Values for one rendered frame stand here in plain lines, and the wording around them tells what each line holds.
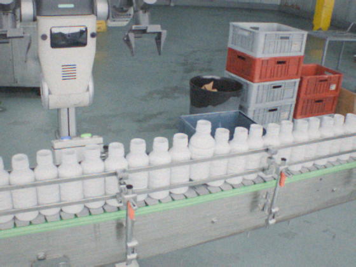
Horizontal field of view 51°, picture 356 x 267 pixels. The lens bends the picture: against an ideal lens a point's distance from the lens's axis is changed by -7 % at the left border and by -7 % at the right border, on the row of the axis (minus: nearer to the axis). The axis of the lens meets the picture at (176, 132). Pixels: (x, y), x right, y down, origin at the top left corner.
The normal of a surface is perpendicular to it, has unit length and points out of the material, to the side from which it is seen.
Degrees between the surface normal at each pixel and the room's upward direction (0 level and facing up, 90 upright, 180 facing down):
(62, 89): 90
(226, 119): 90
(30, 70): 89
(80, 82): 90
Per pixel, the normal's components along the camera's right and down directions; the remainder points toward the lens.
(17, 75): 0.11, 0.43
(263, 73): 0.51, 0.39
